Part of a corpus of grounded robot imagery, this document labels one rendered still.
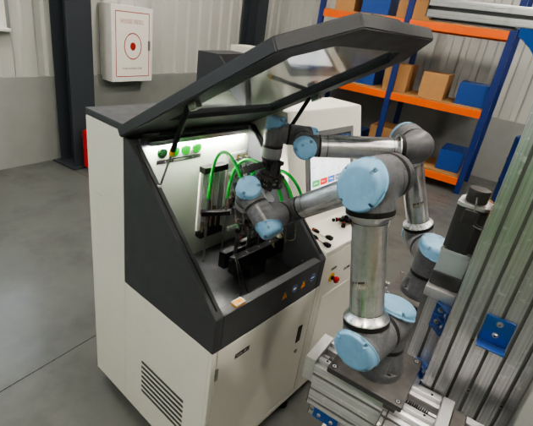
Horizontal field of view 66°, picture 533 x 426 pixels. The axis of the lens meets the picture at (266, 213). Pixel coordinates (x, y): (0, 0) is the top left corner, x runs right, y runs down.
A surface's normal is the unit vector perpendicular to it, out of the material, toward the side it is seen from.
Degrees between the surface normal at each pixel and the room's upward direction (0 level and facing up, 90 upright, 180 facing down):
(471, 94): 90
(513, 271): 90
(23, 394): 0
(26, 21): 90
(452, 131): 90
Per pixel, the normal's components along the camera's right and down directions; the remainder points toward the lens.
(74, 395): 0.14, -0.90
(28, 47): 0.83, 0.33
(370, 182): -0.72, 0.08
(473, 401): -0.54, 0.29
